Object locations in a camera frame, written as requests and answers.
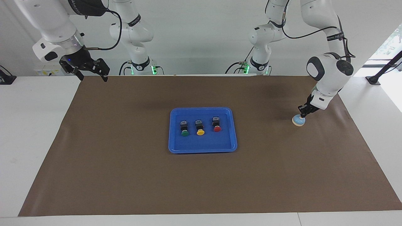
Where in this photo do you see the blue plastic tray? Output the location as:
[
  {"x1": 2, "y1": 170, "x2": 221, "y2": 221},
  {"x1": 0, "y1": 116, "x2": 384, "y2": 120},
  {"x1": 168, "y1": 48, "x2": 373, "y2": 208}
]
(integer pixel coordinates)
[{"x1": 168, "y1": 107, "x2": 238, "y2": 154}]

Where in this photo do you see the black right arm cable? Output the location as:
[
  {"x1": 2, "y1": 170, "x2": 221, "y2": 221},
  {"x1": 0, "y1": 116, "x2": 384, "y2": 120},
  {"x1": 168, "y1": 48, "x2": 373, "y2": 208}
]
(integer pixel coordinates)
[{"x1": 82, "y1": 9, "x2": 123, "y2": 51}]

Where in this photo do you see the white wall socket box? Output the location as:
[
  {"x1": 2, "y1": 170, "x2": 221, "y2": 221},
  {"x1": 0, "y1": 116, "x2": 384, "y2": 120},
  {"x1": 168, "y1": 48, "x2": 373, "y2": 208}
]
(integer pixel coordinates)
[{"x1": 34, "y1": 61, "x2": 65, "y2": 77}]

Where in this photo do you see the bright window opening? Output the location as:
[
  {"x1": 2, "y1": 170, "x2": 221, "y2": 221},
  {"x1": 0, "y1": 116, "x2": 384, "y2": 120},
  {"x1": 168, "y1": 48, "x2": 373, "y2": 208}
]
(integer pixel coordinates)
[{"x1": 366, "y1": 25, "x2": 402, "y2": 68}]

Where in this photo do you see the light blue desk bell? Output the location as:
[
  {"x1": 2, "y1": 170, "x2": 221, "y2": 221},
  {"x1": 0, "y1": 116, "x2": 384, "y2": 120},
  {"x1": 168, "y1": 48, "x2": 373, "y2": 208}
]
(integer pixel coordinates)
[{"x1": 292, "y1": 114, "x2": 306, "y2": 127}]

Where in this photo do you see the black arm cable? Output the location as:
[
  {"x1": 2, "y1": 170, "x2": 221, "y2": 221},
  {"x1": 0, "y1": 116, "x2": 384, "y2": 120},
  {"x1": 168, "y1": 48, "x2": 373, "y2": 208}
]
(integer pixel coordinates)
[
  {"x1": 82, "y1": 9, "x2": 123, "y2": 51},
  {"x1": 281, "y1": 0, "x2": 356, "y2": 59}
]

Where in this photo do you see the brown table mat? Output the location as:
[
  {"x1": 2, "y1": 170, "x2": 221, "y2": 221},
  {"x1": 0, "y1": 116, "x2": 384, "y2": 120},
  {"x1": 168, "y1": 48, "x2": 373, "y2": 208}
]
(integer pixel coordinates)
[{"x1": 18, "y1": 75, "x2": 402, "y2": 217}]

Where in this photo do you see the black camera stand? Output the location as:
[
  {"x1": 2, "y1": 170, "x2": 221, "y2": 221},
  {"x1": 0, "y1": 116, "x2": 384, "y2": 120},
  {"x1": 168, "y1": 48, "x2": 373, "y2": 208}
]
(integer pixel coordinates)
[{"x1": 365, "y1": 50, "x2": 402, "y2": 85}]

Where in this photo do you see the black base cable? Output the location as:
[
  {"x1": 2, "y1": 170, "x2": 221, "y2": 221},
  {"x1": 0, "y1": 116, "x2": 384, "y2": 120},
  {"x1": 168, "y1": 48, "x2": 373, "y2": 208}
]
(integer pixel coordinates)
[
  {"x1": 119, "y1": 61, "x2": 165, "y2": 76},
  {"x1": 225, "y1": 47, "x2": 253, "y2": 75}
]

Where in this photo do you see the black left base cable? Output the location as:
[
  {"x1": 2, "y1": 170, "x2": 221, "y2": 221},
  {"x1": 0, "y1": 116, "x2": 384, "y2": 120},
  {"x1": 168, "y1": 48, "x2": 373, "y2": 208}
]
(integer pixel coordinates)
[{"x1": 225, "y1": 47, "x2": 253, "y2": 75}]

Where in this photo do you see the black table clamp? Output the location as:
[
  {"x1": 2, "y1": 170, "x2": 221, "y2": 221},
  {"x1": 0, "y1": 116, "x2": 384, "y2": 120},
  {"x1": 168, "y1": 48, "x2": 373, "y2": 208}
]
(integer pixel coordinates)
[{"x1": 0, "y1": 65, "x2": 17, "y2": 85}]

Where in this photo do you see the black right base cable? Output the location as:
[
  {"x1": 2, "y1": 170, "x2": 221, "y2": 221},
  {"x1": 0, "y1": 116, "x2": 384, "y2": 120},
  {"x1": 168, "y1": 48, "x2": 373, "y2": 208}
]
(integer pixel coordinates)
[{"x1": 119, "y1": 61, "x2": 165, "y2": 76}]

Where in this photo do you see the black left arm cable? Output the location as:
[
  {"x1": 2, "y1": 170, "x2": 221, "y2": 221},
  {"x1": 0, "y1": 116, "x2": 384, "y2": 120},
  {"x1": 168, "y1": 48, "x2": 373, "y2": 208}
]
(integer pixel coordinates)
[{"x1": 281, "y1": 0, "x2": 356, "y2": 59}]

